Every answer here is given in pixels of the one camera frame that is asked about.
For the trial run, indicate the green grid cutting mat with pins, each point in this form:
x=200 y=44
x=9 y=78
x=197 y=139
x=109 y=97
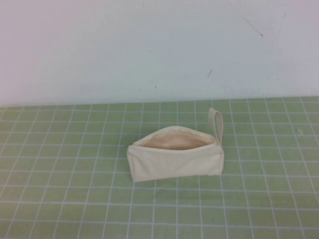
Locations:
x=74 y=186

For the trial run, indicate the cream canvas pencil case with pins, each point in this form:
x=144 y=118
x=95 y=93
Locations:
x=174 y=166

